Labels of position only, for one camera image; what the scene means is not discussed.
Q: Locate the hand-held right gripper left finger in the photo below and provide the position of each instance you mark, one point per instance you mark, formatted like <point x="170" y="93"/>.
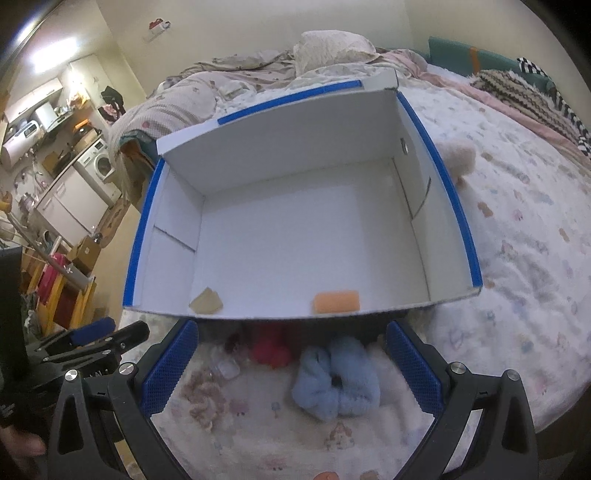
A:
<point x="171" y="369"/>

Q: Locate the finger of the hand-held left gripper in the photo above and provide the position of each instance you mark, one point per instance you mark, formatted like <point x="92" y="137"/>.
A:
<point x="127" y="337"/>
<point x="94" y="330"/>

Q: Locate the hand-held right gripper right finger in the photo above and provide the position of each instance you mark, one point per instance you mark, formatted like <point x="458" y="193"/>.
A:
<point x="415" y="369"/>

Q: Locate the cream floral scrunchie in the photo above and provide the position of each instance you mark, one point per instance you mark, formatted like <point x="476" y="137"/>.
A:
<point x="202" y="399"/>

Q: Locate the white soft scrunchie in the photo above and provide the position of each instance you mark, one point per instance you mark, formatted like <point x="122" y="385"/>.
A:
<point x="225" y="368"/>

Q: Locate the beige scrunchie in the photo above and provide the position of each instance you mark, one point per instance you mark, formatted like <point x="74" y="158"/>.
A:
<point x="206" y="302"/>

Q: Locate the blue fluffy scrunchie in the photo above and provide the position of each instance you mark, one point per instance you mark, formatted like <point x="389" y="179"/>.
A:
<point x="337" y="385"/>

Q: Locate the pink round lid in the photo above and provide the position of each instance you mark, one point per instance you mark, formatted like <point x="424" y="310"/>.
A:
<point x="272" y="348"/>

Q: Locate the orange soft sponge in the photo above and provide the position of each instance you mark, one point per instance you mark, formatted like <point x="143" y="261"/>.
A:
<point x="336" y="302"/>

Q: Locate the white cardboard box blue tape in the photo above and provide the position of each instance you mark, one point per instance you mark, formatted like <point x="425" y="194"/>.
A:
<point x="300" y="230"/>

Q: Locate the person's left hand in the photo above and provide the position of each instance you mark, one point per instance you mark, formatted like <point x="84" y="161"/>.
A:
<point x="21" y="443"/>

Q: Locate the brown cardboard box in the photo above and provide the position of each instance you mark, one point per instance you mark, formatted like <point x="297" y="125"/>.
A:
<point x="85" y="254"/>

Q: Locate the white kitchen cabinet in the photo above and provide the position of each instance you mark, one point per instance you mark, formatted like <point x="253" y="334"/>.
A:
<point x="69" y="203"/>

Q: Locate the white washing machine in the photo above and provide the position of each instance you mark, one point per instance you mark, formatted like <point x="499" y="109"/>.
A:
<point x="97" y="164"/>

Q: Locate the teal bed footboard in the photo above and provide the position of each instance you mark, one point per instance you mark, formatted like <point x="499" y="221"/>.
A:
<point x="136" y="157"/>

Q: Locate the beige fluffy plush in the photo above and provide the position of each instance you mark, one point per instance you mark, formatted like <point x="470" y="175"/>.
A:
<point x="459" y="159"/>

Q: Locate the white water heater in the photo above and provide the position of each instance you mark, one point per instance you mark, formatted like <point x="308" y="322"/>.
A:
<point x="44" y="113"/>

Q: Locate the black hanging clothing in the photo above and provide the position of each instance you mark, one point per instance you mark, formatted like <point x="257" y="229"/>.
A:
<point x="113" y="99"/>

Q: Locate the grey printed duvet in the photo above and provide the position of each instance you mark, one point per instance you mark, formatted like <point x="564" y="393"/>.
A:
<point x="184" y="101"/>

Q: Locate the pink bed sheet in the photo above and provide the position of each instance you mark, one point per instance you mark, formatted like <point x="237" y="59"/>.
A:
<point x="461" y="85"/>

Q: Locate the brown knit blanket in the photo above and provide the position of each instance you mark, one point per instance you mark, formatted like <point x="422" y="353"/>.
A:
<point x="521" y="97"/>

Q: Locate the black white striped cloth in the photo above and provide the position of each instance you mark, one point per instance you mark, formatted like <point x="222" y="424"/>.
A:
<point x="565" y="108"/>

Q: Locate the teal headboard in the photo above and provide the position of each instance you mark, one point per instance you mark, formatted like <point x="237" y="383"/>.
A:
<point x="455" y="53"/>

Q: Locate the beige pillow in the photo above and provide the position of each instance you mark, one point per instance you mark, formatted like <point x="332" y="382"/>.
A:
<point x="332" y="50"/>

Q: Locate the yellow wooden frame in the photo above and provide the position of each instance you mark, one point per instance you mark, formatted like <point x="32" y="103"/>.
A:
<point x="60" y="295"/>

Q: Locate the red white wall hook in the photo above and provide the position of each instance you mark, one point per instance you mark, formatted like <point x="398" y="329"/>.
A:
<point x="157" y="25"/>

